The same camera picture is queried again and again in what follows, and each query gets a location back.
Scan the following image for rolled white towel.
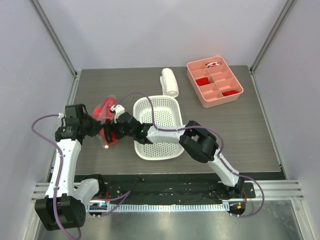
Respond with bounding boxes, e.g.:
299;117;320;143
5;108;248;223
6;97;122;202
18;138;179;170
160;68;179;98

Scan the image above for pink compartment organizer tray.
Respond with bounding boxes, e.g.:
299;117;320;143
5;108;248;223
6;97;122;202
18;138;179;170
186;56;244;108

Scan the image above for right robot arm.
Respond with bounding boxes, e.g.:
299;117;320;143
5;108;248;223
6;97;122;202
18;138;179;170
102;112;245;198

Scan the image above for red block tray front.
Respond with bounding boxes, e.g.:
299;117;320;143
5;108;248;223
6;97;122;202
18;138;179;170
222;90;239;97

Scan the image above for white perforated plastic basket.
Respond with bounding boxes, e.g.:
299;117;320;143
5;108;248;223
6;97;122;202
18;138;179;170
133;95;184;161

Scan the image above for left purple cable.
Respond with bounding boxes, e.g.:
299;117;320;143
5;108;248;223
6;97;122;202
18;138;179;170
30;113;131;240

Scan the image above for purple cable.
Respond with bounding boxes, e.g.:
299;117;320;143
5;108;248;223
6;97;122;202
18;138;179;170
116;91;266;218
30;113;131;240

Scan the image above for red white item in tray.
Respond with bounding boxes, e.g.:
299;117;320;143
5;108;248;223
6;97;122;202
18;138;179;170
205;61;221;68

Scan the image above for clear zip top bag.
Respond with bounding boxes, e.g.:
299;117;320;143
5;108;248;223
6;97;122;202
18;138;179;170
92;95;117;150

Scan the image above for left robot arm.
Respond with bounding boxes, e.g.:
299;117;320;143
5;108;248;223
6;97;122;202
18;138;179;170
35;104;107;231

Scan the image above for red block in tray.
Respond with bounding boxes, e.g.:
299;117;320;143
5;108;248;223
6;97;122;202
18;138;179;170
195;77;210;87

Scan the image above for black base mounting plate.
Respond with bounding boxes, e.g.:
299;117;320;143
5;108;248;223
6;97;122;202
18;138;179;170
101;173;259;205

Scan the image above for white slotted cable duct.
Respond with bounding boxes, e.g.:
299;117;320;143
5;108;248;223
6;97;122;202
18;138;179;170
87;202;230;213

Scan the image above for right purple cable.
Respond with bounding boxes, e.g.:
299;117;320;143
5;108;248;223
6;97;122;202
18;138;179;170
116;91;266;218

